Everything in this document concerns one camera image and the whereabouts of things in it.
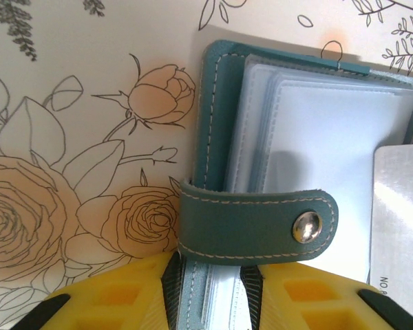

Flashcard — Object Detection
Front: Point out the floral printed table cover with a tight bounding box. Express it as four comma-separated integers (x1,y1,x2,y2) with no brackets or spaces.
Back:
0,0,413,310

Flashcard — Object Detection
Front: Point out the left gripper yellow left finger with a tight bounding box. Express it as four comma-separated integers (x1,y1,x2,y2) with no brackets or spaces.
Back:
12,252,187,330

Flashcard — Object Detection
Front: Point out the silver credit card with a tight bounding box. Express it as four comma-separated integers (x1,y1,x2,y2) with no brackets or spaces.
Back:
366,144,413,322

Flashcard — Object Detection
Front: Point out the teal leather card holder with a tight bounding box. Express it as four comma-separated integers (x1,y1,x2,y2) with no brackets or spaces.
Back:
177,39,413,330

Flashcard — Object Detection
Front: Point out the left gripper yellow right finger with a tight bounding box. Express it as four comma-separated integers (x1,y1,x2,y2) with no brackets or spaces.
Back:
240,263,413,330

